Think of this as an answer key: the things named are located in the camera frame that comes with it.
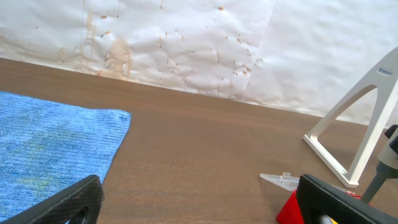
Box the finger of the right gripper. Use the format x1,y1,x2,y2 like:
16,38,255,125
389,136,398,156
384,124,398,139

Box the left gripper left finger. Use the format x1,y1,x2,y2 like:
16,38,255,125
0,174,105,224

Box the white and blue stand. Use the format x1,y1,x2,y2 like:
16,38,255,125
303,46,398,189

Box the blue cloth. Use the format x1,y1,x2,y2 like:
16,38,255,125
0,90,132,222

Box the red and yellow tip box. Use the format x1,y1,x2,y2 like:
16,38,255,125
259,172,363,224

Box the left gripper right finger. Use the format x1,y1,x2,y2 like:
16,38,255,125
295,173,398,224

